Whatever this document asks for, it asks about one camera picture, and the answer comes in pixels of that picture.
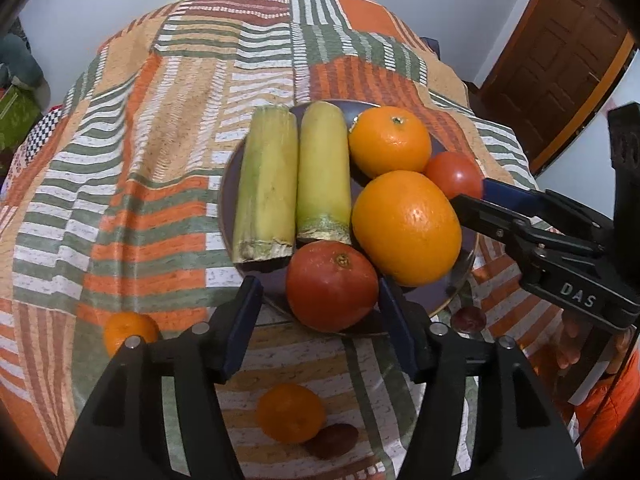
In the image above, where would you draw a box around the striped patchwork bedspread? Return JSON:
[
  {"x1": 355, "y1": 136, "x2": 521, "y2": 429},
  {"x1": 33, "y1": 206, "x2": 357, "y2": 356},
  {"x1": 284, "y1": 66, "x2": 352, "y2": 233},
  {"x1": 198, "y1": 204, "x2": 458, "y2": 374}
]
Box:
[{"x1": 1, "y1": 0, "x2": 561, "y2": 479}]

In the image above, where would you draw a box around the large orange with sticker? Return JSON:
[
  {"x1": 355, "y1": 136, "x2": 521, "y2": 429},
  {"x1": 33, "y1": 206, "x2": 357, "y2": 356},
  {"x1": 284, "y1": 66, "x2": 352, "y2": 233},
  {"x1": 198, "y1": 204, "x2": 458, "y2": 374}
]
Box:
[{"x1": 352, "y1": 170, "x2": 462, "y2": 287}]

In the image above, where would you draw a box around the brown wooden door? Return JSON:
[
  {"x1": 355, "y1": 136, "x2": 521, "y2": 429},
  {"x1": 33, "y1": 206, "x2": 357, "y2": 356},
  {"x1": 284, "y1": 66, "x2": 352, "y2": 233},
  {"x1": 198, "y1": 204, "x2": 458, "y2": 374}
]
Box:
[{"x1": 480, "y1": 0, "x2": 634, "y2": 172}]

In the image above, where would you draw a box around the red tomato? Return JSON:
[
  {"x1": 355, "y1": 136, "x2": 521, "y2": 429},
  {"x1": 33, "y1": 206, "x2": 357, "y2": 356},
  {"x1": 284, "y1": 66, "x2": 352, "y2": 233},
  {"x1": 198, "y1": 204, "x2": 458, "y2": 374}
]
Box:
[
  {"x1": 424, "y1": 152, "x2": 484, "y2": 200},
  {"x1": 285, "y1": 240, "x2": 378, "y2": 333}
]

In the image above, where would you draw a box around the checkered patchwork cloth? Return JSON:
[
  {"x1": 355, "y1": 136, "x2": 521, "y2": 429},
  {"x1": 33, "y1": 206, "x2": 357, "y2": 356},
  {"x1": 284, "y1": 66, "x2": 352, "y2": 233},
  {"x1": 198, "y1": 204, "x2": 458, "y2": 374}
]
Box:
[{"x1": 1, "y1": 105, "x2": 63, "y2": 180}]

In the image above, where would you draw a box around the green patterned storage box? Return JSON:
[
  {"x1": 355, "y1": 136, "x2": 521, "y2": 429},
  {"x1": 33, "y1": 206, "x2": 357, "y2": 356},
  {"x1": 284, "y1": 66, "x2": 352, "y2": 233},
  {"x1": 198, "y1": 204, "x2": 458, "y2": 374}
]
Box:
[{"x1": 0, "y1": 86, "x2": 42, "y2": 151}]

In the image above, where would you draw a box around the sugarcane piece front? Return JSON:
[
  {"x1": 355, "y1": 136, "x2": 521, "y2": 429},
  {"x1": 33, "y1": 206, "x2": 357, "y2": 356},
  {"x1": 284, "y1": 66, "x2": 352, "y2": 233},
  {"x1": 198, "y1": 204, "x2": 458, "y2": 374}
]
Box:
[{"x1": 232, "y1": 105, "x2": 298, "y2": 264}]

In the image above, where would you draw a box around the blue bag behind bed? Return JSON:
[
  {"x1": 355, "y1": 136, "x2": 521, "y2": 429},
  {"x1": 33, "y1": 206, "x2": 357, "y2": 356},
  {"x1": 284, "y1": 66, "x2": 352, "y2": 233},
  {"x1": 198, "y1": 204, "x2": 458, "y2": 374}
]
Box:
[{"x1": 421, "y1": 37, "x2": 440, "y2": 58}]

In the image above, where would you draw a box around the grey plush toy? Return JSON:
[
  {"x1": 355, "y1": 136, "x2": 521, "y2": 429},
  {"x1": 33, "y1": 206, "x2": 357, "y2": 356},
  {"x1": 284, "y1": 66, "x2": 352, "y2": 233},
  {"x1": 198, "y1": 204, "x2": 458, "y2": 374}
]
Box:
[{"x1": 0, "y1": 34, "x2": 43, "y2": 90}]

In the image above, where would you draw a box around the small mandarin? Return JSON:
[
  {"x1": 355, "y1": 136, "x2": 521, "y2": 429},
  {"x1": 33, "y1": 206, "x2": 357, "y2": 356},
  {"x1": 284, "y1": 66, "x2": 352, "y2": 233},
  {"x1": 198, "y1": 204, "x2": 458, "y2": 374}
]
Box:
[
  {"x1": 103, "y1": 312, "x2": 160, "y2": 358},
  {"x1": 255, "y1": 384, "x2": 326, "y2": 444}
]

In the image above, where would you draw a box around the large orange plain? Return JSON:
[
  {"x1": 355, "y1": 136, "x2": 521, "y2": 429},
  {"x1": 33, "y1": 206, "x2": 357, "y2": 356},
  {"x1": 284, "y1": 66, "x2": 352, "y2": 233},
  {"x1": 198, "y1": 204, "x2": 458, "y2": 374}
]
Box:
[{"x1": 348, "y1": 106, "x2": 432, "y2": 179}]

